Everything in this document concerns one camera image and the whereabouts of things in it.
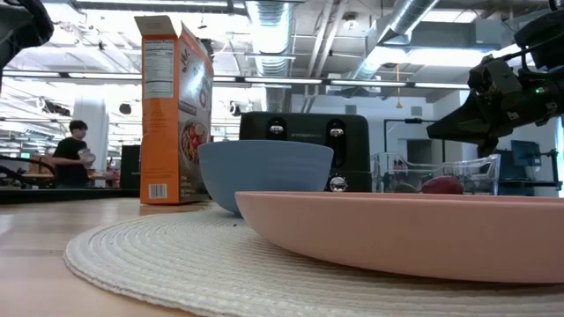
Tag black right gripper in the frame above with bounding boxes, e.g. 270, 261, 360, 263
426, 74, 564, 158

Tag red apple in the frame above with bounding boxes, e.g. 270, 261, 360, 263
420, 175, 464, 195

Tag pink plate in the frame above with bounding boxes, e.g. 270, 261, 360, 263
234, 190, 564, 284

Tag orange cereal box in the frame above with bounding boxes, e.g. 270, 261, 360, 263
134, 15, 216, 206

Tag clear plastic container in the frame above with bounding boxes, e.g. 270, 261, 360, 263
370, 151, 502, 196

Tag dark office desk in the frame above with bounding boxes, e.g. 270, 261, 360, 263
497, 147, 563, 197

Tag computer monitor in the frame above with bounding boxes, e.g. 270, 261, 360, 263
510, 139, 542, 167

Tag black toaster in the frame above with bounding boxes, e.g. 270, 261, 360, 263
239, 111, 372, 194

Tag blue bowl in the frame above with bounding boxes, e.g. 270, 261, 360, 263
197, 139, 335, 217

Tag white round woven placemat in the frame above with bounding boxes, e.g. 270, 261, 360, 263
63, 206, 564, 317

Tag black cabinet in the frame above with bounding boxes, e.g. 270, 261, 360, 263
119, 144, 142, 190

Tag white round column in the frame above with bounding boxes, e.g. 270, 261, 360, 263
72, 99, 110, 190

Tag person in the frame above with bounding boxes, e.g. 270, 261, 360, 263
51, 119, 97, 189

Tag cardboard boxes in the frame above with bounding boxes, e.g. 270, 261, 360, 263
28, 154, 56, 175

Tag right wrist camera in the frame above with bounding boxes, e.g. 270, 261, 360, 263
467, 55, 524, 96

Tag yellow hanging cord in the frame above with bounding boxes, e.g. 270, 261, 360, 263
395, 63, 404, 110

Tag ceiling light rail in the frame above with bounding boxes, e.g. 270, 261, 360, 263
0, 69, 471, 91

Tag silver ribbed ventilation duct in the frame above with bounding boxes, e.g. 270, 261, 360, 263
245, 0, 295, 113

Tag black aluminium table frame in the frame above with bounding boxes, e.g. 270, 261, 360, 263
0, 188, 142, 206

